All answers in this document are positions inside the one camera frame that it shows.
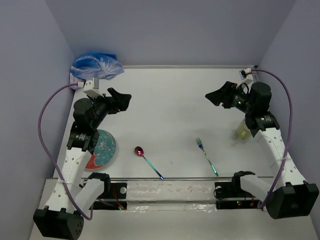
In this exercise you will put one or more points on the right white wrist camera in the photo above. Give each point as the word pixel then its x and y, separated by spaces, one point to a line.
pixel 247 76

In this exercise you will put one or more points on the iridescent spoon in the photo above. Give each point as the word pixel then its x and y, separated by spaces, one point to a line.
pixel 140 152

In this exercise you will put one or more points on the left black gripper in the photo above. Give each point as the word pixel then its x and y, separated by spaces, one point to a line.
pixel 118 102

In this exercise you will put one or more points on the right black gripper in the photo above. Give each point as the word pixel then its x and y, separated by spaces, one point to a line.
pixel 224 94

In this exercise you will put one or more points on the white foam strip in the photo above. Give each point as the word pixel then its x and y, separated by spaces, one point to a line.
pixel 170 191

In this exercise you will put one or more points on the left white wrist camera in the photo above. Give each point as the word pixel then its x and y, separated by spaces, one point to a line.
pixel 90 87

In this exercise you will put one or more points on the pale yellow cup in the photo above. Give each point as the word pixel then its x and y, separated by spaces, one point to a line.
pixel 242 130

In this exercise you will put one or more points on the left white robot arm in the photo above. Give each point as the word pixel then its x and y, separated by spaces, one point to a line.
pixel 70 204

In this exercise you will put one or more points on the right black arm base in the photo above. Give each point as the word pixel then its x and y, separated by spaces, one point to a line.
pixel 229 199

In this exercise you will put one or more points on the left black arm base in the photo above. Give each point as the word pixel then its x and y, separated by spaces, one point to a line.
pixel 115 199

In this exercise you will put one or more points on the red and teal plate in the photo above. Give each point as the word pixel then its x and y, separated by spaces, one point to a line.
pixel 104 151

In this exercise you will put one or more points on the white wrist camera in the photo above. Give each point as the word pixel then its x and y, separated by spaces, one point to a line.
pixel 247 76
pixel 90 87

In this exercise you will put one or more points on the blue princess placemat cloth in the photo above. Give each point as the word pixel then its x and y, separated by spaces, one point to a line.
pixel 100 65

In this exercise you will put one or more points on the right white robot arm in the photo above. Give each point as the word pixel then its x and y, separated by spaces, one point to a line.
pixel 290 195

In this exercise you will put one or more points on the iridescent fork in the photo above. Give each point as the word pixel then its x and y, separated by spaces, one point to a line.
pixel 201 146

